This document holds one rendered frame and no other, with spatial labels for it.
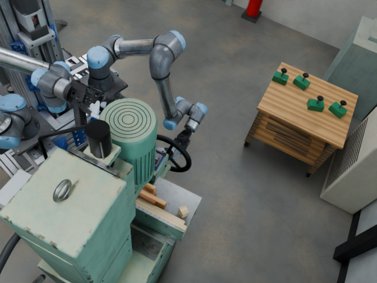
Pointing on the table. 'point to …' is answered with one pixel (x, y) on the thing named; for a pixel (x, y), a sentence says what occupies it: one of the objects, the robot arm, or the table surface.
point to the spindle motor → (133, 135)
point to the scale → (154, 215)
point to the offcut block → (183, 211)
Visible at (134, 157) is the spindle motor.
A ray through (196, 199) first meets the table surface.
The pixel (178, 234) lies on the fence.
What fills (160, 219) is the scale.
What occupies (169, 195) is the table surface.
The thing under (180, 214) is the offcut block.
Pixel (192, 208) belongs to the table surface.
